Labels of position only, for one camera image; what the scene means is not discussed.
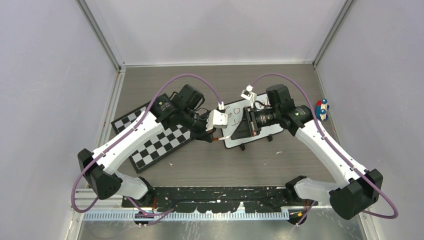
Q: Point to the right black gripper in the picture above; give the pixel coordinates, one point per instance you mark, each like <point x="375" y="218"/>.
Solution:
<point x="248" y="127"/>

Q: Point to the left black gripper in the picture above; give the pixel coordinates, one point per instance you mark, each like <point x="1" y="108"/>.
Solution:
<point x="203" y="135"/>

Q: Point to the red white marker pen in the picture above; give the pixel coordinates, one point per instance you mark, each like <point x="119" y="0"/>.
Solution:
<point x="224" y="137"/>

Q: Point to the white whiteboard black frame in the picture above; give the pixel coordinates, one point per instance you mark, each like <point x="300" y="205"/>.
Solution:
<point x="235" y="111"/>

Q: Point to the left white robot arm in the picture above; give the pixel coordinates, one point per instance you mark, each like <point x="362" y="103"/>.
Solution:
<point x="99" y="167"/>

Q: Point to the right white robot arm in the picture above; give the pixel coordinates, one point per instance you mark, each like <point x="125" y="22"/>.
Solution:
<point x="355" y="188"/>

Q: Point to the black white chessboard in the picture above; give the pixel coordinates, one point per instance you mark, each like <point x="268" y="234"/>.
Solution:
<point x="156" y="147"/>

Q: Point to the blue red toy car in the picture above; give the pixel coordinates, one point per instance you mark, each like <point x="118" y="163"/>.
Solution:
<point x="322" y="109"/>

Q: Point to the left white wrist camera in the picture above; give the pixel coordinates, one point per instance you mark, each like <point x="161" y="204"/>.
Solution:
<point x="217" y="118"/>

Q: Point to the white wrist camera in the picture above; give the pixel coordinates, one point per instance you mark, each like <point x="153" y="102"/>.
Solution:
<point x="249" y="95"/>
<point x="217" y="118"/>

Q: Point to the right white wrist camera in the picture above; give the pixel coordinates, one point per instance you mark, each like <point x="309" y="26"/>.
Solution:
<point x="249" y="95"/>

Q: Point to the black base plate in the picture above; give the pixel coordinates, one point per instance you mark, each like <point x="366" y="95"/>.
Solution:
<point x="254" y="199"/>

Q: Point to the slotted cable duct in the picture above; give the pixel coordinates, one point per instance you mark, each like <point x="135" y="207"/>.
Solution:
<point x="133" y="215"/>

